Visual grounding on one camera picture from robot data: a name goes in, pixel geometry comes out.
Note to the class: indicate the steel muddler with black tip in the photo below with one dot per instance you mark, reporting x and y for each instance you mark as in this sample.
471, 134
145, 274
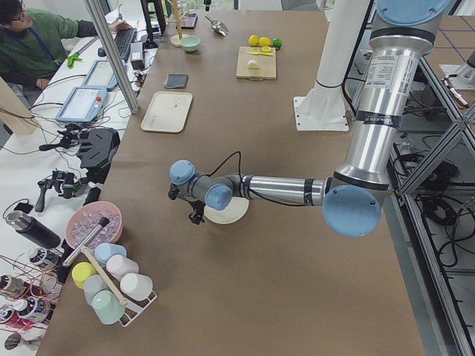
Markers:
103, 222

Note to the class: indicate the teach pendant near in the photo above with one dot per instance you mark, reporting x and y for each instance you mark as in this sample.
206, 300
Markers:
83, 104

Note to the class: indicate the whole lemon near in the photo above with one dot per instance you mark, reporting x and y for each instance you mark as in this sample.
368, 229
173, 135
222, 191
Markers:
264, 41

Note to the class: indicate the teach pendant far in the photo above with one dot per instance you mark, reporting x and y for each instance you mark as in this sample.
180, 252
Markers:
101, 74

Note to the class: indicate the teach pendant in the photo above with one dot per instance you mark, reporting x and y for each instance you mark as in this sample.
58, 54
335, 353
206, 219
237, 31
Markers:
101, 74
83, 104

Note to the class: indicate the whole lemon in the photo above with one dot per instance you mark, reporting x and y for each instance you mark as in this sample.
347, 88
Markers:
264, 41
253, 40

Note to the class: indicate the white steamed bun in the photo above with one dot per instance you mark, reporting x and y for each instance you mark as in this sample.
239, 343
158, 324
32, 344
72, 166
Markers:
253, 64

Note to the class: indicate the mint green cup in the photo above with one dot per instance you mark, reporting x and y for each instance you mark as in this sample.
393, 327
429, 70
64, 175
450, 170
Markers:
107, 307

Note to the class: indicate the whole lemon far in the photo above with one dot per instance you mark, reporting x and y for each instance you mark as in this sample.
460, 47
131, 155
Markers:
253, 40

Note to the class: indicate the grey cup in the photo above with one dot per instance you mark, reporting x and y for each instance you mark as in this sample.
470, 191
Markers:
92, 286

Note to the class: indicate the cream rabbit tray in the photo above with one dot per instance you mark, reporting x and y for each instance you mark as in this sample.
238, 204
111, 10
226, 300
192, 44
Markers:
167, 112

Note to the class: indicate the light blue cup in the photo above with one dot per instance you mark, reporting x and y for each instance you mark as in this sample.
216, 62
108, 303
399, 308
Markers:
104, 251

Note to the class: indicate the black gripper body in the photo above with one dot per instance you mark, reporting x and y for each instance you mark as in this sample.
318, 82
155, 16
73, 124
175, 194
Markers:
195, 213

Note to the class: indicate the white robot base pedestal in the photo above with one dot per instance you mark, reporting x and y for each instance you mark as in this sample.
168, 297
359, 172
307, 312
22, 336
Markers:
324, 107

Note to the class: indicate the grey folded cloth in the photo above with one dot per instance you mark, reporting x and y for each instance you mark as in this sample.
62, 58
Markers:
176, 81

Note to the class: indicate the green lime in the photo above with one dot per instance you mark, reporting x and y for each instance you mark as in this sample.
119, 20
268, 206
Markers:
277, 43

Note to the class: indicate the wooden cup tree stand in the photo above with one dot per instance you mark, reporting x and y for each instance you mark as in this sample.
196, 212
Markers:
176, 40

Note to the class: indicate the yellow plastic knife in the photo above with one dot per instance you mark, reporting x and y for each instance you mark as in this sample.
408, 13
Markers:
260, 53

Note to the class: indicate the yellow cup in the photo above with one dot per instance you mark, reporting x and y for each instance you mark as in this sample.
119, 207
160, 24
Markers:
81, 272

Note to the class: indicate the wooden cutting board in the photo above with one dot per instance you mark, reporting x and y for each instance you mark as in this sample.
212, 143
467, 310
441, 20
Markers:
267, 65

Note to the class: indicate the mint green bowl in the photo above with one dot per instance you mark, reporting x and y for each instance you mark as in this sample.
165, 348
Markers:
190, 44

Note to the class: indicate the person in green sweater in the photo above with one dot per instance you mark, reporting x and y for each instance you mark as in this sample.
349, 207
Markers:
31, 43

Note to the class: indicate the black keyboard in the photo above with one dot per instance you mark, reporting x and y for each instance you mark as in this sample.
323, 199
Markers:
123, 40

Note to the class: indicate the pink bowl of ice cubes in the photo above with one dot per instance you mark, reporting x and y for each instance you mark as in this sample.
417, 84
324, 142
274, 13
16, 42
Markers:
88, 217

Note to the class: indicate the white wire cup rack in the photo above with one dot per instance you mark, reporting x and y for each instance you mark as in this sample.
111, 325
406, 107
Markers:
133, 308

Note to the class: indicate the black thermos bottle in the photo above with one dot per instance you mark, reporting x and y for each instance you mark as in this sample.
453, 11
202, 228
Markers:
32, 229

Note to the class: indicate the pink cup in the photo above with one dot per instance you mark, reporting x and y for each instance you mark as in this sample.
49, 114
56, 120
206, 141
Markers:
118, 266

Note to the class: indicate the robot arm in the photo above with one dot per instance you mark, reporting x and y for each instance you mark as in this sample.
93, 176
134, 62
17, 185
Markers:
351, 199

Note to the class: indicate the white cup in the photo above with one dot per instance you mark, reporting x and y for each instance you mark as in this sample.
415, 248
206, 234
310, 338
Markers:
136, 286

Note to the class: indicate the aluminium frame post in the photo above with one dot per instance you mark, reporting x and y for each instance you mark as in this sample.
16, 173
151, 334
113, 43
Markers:
98, 18

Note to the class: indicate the steel ice scoop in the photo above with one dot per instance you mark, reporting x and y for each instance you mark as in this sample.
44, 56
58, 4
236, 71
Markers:
218, 27

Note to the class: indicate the beige round plate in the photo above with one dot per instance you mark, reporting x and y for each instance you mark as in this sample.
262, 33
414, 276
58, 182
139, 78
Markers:
234, 211

